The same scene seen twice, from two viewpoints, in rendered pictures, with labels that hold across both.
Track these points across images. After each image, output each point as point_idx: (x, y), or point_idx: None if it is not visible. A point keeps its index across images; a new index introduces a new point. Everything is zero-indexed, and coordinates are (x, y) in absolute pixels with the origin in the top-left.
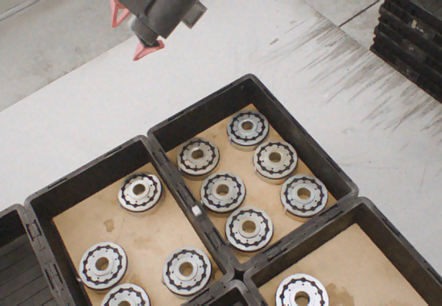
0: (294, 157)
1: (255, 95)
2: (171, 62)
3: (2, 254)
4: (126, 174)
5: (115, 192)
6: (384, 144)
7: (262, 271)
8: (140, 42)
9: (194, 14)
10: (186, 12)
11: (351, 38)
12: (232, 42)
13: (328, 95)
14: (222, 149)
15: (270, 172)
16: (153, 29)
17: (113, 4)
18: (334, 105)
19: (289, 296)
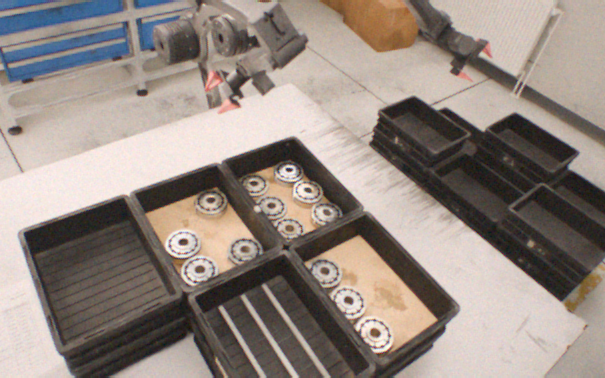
0: (320, 191)
1: (295, 152)
2: (227, 134)
3: (101, 235)
4: (199, 192)
5: (190, 203)
6: (376, 201)
7: (300, 247)
8: (228, 99)
9: (269, 85)
10: (294, 57)
11: (356, 136)
12: (273, 127)
13: (340, 168)
14: (269, 184)
15: (304, 198)
16: (278, 61)
17: (212, 74)
18: (344, 175)
19: (316, 269)
